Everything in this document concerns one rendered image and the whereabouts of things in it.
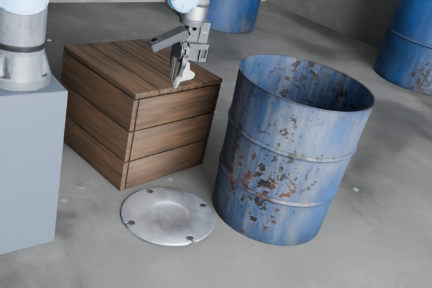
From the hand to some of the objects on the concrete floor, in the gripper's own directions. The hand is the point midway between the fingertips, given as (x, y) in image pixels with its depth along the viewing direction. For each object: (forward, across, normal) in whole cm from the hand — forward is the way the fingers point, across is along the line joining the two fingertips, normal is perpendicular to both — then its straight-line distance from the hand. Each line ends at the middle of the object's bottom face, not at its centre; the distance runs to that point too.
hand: (173, 83), depth 151 cm
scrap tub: (+40, -14, -37) cm, 56 cm away
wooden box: (+39, +27, 0) cm, 48 cm away
